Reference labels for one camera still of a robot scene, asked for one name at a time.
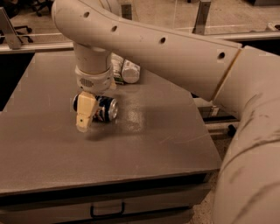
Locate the grey cabinet drawer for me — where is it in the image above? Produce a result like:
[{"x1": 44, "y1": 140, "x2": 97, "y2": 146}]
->
[{"x1": 0, "y1": 183, "x2": 211, "y2": 224}]

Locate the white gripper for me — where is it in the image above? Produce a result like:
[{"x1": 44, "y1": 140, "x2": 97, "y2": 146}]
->
[{"x1": 75, "y1": 67, "x2": 116, "y2": 133}]

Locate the black office chair base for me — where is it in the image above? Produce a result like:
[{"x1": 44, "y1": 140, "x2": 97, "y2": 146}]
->
[{"x1": 0, "y1": 25, "x2": 33, "y2": 45}]

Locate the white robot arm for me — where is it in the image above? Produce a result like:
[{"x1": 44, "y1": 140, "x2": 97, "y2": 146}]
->
[{"x1": 52, "y1": 0, "x2": 280, "y2": 224}]

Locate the black drawer handle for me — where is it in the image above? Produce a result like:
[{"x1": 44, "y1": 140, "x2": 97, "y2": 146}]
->
[{"x1": 89, "y1": 202, "x2": 125, "y2": 220}]

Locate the green chip bag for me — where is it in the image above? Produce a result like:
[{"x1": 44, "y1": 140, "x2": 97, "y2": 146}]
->
[{"x1": 113, "y1": 67, "x2": 124, "y2": 85}]

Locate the black office chair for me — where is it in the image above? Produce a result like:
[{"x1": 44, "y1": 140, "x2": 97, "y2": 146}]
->
[{"x1": 31, "y1": 0, "x2": 54, "y2": 17}]

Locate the right metal glass bracket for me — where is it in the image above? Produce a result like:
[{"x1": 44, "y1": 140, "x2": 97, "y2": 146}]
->
[{"x1": 192, "y1": 0, "x2": 211, "y2": 35}]

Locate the metal window rail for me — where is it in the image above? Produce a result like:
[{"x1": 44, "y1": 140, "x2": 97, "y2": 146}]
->
[{"x1": 0, "y1": 31, "x2": 280, "y2": 54}]

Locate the metal glass bracket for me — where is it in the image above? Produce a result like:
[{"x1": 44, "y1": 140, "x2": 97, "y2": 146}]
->
[
  {"x1": 192, "y1": 0, "x2": 211, "y2": 35},
  {"x1": 0, "y1": 7, "x2": 22, "y2": 50},
  {"x1": 121, "y1": 3, "x2": 133, "y2": 20}
]

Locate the middle metal glass bracket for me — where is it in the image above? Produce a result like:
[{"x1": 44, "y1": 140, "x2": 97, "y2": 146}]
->
[{"x1": 121, "y1": 3, "x2": 133, "y2": 20}]

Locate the blue pepsi can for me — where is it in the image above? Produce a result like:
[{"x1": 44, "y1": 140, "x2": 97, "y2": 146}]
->
[{"x1": 73, "y1": 94, "x2": 118, "y2": 123}]

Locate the clear plastic water bottle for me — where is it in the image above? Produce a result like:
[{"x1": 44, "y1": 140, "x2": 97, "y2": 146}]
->
[{"x1": 122, "y1": 59, "x2": 140, "y2": 84}]

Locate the left metal glass bracket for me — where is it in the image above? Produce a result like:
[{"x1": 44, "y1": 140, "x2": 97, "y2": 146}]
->
[{"x1": 0, "y1": 7, "x2": 22, "y2": 50}]

